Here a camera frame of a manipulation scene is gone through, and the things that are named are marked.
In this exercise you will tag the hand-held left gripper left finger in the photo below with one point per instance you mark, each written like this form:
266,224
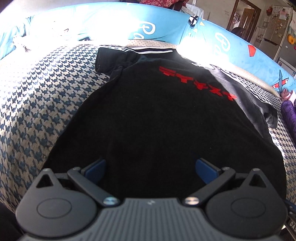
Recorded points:
96,169

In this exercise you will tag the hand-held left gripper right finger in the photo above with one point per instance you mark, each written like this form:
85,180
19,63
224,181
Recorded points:
205,170

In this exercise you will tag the black shirt with red print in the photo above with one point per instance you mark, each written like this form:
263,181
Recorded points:
150,115

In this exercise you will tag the blue beige houndstooth blanket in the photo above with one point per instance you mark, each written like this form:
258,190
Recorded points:
34,104

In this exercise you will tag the purple patterned cloth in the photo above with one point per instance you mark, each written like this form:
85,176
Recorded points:
289,115

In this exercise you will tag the pale pink cloth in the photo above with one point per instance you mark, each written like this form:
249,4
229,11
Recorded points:
286,95

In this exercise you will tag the blue printed cloth cover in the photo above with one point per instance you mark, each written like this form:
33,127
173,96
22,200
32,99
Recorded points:
261,60

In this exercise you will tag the white appliance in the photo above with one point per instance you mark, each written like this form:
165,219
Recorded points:
285,66

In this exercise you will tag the white crumpled cloth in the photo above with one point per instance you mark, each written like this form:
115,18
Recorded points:
22,42

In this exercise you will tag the grey refrigerator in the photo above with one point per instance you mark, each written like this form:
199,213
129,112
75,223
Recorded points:
272,34

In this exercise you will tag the yellow plastic object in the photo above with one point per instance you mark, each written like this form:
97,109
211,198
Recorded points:
291,40

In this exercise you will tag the red floral cloth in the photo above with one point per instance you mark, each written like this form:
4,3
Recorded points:
161,2

